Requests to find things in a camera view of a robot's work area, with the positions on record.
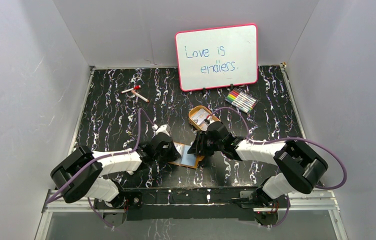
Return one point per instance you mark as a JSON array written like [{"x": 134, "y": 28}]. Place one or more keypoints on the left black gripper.
[{"x": 173, "y": 151}]

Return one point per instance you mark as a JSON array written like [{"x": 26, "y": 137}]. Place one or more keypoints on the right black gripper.
[{"x": 196, "y": 148}]

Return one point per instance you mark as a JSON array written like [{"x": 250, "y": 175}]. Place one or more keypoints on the silver VIP credit card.
[{"x": 179, "y": 147}]

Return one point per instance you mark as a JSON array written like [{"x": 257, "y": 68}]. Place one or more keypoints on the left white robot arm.
[{"x": 81, "y": 174}]

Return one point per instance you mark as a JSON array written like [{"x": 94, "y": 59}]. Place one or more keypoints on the credit cards stack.
[{"x": 200, "y": 116}]

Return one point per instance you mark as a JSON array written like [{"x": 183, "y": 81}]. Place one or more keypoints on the tan oval tray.
[{"x": 202, "y": 126}]

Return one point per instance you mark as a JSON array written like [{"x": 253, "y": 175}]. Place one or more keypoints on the white marker pen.
[{"x": 140, "y": 96}]

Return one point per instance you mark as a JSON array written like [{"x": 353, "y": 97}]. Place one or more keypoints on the coloured marker pack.
[{"x": 241, "y": 100}]

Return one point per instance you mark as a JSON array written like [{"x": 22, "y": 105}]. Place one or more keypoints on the red capped marker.
[{"x": 136, "y": 87}]

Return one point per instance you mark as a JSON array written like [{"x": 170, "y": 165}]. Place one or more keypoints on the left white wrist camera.
[{"x": 165, "y": 128}]

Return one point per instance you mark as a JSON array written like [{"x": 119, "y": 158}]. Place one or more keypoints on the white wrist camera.
[
  {"x": 208, "y": 121},
  {"x": 165, "y": 128}
]

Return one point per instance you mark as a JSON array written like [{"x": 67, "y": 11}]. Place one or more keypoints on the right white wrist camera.
[{"x": 208, "y": 121}]

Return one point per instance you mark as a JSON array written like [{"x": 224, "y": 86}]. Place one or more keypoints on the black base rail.
[{"x": 192, "y": 203}]

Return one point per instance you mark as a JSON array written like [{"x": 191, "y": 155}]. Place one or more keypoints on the white board pink frame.
[{"x": 217, "y": 57}]

